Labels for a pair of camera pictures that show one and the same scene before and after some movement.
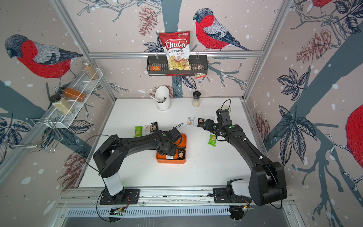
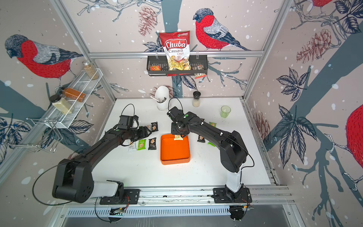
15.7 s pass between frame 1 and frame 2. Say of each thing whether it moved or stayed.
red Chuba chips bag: stayed
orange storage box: moved
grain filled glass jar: stayed
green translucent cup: stayed
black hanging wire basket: stayed
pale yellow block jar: stayed
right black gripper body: moved
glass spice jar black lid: stayed
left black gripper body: moved
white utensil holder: stayed
